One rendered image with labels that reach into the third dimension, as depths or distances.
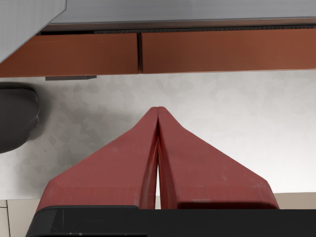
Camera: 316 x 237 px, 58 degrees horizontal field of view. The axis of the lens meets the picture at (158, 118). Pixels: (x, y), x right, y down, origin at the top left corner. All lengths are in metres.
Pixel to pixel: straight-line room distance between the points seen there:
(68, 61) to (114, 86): 0.15
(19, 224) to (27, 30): 0.85
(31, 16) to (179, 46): 0.13
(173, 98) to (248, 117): 0.12
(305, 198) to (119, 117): 1.07
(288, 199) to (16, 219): 1.04
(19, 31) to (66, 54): 0.05
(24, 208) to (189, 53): 0.84
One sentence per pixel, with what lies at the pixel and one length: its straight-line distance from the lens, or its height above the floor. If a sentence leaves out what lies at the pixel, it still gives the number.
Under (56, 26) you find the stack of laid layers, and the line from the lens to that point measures 0.28.
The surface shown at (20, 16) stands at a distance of 0.27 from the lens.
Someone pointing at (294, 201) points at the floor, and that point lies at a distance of 1.37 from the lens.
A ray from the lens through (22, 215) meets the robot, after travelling 1.04.
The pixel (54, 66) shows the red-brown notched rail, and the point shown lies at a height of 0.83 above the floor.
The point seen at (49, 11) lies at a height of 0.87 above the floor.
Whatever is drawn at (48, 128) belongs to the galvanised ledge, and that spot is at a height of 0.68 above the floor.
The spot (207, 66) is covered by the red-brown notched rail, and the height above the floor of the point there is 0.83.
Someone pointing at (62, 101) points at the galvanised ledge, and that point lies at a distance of 0.46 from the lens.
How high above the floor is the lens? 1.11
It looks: 80 degrees down
